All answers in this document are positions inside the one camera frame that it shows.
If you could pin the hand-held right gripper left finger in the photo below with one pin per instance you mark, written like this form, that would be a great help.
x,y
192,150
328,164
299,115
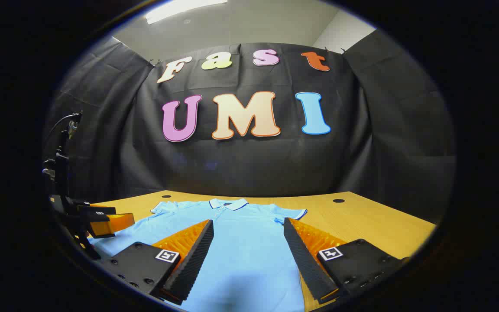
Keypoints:
x,y
191,264

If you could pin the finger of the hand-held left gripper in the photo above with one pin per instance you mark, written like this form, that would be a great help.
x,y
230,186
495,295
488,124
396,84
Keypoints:
x,y
111,224

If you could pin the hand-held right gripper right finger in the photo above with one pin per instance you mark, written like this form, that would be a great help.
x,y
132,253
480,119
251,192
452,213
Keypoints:
x,y
303,260

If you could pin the light blue polo T-shirt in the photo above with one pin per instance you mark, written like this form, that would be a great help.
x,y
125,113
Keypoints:
x,y
249,255

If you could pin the black backdrop cloth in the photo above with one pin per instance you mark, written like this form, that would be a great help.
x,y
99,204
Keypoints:
x,y
254,164

